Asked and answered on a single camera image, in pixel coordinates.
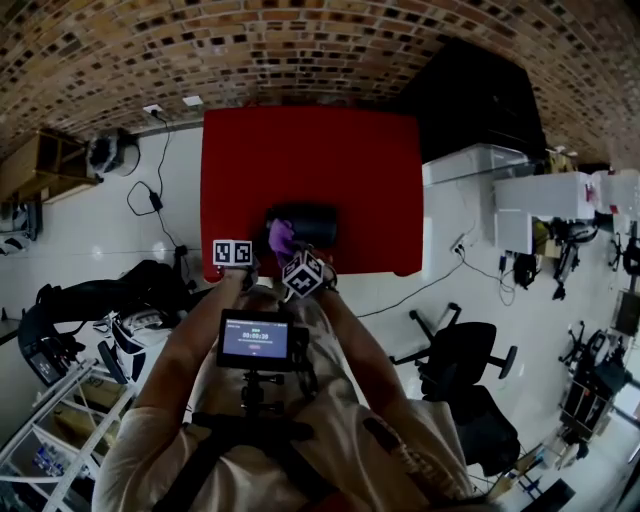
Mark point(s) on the black chest monitor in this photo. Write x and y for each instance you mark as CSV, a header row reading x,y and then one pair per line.
x,y
255,340

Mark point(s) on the white wall outlet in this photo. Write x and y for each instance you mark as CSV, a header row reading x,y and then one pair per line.
x,y
152,109

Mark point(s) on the small lit monitor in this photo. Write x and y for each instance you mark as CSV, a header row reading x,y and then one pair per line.
x,y
46,367

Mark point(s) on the black stand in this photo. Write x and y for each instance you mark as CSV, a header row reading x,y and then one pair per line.
x,y
567,260

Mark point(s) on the black equipment cart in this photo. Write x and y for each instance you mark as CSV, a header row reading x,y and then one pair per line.
x,y
595,395

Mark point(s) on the white desk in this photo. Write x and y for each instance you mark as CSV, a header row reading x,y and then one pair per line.
x,y
540,200

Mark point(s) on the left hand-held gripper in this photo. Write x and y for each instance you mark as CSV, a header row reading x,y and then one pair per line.
x,y
232,252

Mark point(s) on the black bag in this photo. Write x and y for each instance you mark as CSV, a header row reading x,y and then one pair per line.
x,y
525,270

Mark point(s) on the white floor power strip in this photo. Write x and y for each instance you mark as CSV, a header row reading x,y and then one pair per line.
x,y
458,243

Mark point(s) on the person's left forearm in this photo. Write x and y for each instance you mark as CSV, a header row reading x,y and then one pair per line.
x,y
190,345

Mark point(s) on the black chest harness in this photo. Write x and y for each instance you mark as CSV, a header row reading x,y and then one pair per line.
x,y
250,430

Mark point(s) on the wooden shelf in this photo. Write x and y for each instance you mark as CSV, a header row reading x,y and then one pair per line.
x,y
35,165

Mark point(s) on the black cabinet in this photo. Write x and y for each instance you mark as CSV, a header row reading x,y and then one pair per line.
x,y
475,95

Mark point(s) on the white and black backpack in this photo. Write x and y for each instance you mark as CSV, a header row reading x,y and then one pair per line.
x,y
135,340

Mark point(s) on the black table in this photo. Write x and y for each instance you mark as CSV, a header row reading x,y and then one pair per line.
x,y
100,295

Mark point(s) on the white metal rack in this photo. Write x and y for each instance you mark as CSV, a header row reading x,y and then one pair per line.
x,y
65,395

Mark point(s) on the white wall plate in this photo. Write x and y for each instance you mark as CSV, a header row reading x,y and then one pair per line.
x,y
192,101

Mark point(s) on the black office chair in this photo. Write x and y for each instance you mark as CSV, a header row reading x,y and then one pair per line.
x,y
465,350
112,360

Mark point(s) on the person's right forearm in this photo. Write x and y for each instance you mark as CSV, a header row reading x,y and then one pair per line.
x,y
360,350

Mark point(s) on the table with red tablecloth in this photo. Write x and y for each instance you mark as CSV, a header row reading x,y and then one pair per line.
x,y
310,160

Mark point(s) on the metal cart with white gear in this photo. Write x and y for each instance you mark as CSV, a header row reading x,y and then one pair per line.
x,y
17,230

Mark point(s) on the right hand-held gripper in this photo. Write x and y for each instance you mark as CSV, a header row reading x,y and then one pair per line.
x,y
302,275

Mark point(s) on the white trash bin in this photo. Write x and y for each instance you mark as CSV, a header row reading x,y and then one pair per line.
x,y
112,152

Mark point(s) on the clear plastic container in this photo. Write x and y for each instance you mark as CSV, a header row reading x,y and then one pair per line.
x,y
620,192

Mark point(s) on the person's beige shirt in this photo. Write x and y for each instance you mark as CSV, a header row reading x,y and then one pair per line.
x,y
250,475

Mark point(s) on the purple cloth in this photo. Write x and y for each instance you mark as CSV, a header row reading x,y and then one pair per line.
x,y
282,240

